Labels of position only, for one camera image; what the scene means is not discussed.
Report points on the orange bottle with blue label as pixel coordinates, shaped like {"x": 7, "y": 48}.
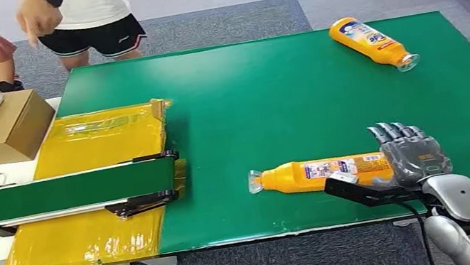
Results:
{"x": 368, "y": 41}

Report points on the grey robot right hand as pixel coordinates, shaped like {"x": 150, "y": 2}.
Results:
{"x": 411, "y": 159}

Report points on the person in white shirt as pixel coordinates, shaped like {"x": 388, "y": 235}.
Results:
{"x": 96, "y": 16}

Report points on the orange bottle with barcode label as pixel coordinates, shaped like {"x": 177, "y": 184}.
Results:
{"x": 300, "y": 178}

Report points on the green table mat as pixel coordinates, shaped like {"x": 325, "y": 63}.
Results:
{"x": 288, "y": 108}

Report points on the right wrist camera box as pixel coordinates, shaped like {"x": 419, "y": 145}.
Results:
{"x": 356, "y": 188}

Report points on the green conveyor belt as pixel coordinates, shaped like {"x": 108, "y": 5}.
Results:
{"x": 63, "y": 192}

